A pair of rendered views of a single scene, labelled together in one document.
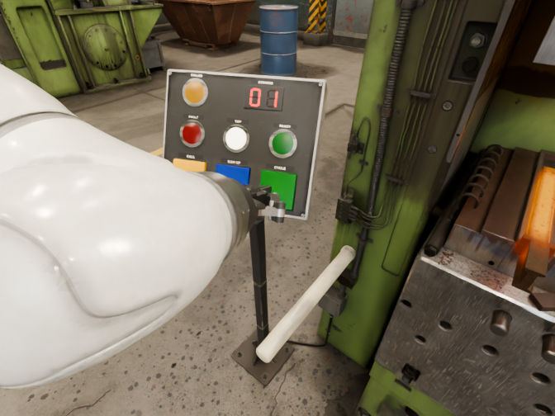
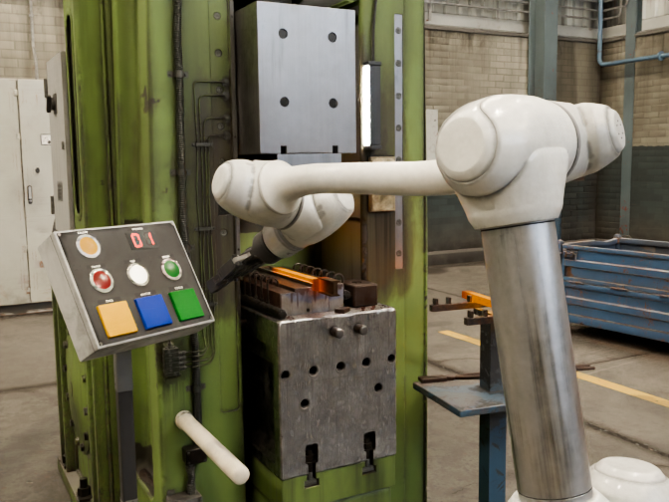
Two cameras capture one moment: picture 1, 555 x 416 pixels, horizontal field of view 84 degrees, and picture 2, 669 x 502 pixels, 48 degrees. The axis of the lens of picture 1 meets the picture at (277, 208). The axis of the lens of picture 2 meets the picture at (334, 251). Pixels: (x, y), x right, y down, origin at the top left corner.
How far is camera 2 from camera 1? 1.58 m
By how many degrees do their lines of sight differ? 68
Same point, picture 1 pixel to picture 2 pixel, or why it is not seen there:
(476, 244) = (296, 302)
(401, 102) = (193, 239)
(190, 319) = not seen: outside the picture
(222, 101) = (112, 248)
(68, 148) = not seen: hidden behind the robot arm
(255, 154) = (157, 283)
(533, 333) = (349, 331)
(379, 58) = (167, 210)
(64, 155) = not seen: hidden behind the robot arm
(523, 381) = (362, 375)
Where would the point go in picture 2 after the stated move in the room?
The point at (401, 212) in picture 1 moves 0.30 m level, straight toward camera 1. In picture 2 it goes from (220, 335) to (280, 355)
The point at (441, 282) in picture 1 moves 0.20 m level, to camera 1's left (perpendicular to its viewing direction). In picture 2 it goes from (298, 333) to (263, 350)
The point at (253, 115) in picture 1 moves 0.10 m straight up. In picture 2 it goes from (141, 254) to (139, 211)
